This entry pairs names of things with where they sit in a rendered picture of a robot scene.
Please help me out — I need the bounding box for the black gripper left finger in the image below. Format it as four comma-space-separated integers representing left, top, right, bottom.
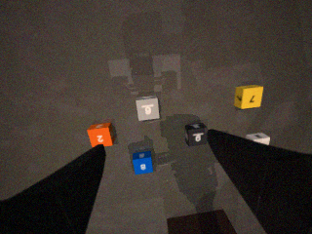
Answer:
0, 144, 106, 234

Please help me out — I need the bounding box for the orange block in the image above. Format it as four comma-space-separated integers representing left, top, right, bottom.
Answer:
87, 123, 115, 147

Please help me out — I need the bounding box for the yellow block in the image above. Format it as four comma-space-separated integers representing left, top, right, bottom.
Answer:
234, 85, 263, 109

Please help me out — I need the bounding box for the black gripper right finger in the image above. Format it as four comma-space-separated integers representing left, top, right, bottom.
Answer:
207, 129, 312, 234

